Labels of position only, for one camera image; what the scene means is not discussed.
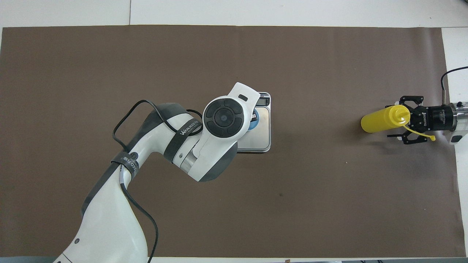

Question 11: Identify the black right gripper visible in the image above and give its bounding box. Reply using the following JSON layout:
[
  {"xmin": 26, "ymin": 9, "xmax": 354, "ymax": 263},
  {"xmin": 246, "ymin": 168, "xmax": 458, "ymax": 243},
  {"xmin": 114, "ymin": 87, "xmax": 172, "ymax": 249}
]
[{"xmin": 387, "ymin": 96, "xmax": 456, "ymax": 145}]

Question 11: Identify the silver digital kitchen scale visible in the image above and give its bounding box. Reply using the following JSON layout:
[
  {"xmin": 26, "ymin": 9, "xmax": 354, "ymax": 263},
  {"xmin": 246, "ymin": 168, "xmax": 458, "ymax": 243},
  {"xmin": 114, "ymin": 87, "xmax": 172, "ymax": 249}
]
[{"xmin": 236, "ymin": 92, "xmax": 271, "ymax": 153}]

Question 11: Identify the brown table mat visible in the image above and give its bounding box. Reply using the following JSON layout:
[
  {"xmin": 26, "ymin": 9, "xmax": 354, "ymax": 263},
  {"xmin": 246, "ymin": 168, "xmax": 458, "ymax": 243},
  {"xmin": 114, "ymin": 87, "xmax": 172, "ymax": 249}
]
[{"xmin": 0, "ymin": 25, "xmax": 465, "ymax": 258}]

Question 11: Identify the yellow squeeze bottle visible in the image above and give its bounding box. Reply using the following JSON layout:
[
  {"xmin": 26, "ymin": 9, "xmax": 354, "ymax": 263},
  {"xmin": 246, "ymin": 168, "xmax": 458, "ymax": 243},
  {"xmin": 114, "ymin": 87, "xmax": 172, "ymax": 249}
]
[{"xmin": 361, "ymin": 105, "xmax": 436, "ymax": 142}]

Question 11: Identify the light blue plastic cup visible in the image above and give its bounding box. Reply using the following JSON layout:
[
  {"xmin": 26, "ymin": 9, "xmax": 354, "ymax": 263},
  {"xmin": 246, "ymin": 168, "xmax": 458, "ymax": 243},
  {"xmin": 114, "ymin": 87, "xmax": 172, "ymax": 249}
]
[{"xmin": 247, "ymin": 110, "xmax": 260, "ymax": 131}]

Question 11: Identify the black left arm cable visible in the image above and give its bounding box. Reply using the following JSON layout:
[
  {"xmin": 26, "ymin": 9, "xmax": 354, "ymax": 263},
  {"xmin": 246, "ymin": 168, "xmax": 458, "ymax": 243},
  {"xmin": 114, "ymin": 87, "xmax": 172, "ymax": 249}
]
[{"xmin": 113, "ymin": 100, "xmax": 203, "ymax": 263}]

